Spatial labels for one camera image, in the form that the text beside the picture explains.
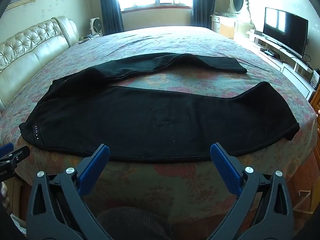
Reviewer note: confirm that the small printed box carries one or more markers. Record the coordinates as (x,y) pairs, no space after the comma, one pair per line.
(315,79)

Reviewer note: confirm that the white television stand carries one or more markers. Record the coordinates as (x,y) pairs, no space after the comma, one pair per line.
(295,75)

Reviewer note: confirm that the small black device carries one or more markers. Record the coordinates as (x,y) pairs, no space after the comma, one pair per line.
(268,52)

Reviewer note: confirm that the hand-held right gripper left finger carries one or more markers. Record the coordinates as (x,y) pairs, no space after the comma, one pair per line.
(95,165)

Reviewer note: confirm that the black pants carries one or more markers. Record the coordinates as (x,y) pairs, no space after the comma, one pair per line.
(150,120)

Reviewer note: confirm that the bed with floral bedspread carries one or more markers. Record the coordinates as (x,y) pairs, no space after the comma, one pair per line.
(180,81)

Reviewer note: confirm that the white vanity dresser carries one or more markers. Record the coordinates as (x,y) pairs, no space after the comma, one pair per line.
(226,25)

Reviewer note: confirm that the beige tufted leather headboard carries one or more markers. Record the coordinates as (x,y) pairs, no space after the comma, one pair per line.
(37,50)

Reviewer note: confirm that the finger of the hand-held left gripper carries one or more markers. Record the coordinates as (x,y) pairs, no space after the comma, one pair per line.
(16,155)
(6,147)

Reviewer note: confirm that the black curved television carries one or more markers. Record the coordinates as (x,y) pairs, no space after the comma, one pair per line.
(285,32)

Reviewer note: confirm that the white box fan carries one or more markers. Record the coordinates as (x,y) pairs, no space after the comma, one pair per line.
(95,27)

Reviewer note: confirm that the wooden cabinet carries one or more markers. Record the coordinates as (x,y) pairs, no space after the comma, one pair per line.
(315,110)

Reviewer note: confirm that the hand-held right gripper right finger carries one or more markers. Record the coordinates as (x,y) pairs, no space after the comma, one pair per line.
(225,166)

